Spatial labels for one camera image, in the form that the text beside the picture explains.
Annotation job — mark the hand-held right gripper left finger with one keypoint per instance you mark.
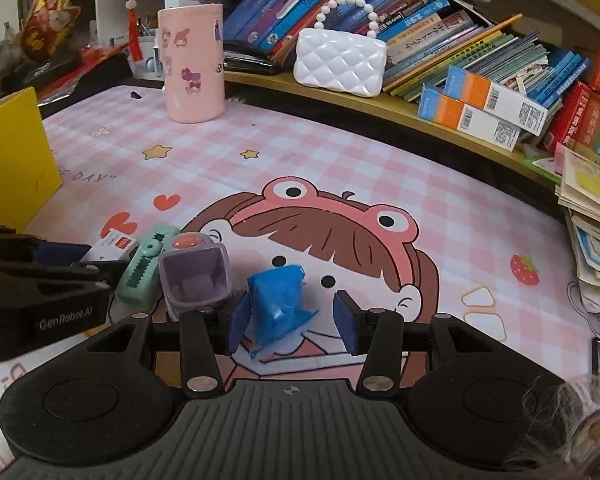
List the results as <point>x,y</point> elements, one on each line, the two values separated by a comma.
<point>239,325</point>

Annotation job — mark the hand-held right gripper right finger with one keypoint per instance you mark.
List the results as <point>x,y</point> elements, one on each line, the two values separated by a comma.
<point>345,327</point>

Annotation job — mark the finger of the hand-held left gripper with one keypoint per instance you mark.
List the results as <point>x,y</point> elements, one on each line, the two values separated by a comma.
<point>80,274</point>
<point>62,253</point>

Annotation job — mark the blue wrapper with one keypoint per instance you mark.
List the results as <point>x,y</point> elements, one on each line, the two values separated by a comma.
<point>275,305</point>

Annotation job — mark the mint green toothed clip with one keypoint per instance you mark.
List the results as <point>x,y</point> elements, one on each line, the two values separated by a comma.
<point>142,272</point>

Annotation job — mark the yellow cardboard box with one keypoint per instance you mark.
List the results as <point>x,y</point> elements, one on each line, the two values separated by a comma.
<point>15,170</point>

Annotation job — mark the small white red box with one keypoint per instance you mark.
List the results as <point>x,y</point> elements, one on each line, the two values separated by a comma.
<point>111,246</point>

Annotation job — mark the pale purple mini bin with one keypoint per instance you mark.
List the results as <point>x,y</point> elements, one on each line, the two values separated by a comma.
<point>195,285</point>

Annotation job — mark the pink checked printed desk mat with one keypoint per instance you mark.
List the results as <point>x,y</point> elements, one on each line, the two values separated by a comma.
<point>430,200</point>

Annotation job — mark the black flat box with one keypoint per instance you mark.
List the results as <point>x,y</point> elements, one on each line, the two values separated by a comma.
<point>75,77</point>

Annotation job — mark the white brush cups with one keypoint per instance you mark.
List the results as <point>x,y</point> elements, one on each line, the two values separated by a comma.
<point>147,52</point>

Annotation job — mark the wooden bookshelf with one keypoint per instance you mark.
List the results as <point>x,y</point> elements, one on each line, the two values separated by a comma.
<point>380,106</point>

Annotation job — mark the pink cartoon cylinder container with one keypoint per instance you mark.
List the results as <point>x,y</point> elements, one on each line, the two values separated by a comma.
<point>192,70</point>

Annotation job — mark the red tassel ornament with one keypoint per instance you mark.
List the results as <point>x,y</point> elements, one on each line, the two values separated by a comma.
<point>133,35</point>

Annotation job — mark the red snack bag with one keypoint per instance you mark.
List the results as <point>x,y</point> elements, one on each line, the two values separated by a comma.
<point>50,20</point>

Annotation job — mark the orange and blue carton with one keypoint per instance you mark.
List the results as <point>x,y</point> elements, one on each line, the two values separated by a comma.
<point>500,100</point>
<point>467,117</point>

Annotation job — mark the grey fur trim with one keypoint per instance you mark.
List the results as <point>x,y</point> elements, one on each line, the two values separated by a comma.
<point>570,425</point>

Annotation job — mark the black notebook stack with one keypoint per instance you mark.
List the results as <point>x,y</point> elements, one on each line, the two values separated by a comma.
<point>250,57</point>

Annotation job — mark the stack of papers and booklets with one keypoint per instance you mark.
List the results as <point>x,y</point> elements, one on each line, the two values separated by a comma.
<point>595,220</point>

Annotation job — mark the red book set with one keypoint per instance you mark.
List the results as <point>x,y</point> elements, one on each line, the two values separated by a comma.
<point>585,120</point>

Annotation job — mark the row of blue-spined books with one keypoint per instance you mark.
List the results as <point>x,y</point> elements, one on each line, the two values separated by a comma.
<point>300,0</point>

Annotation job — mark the white shelf frame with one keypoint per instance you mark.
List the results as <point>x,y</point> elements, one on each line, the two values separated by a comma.
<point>105,5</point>

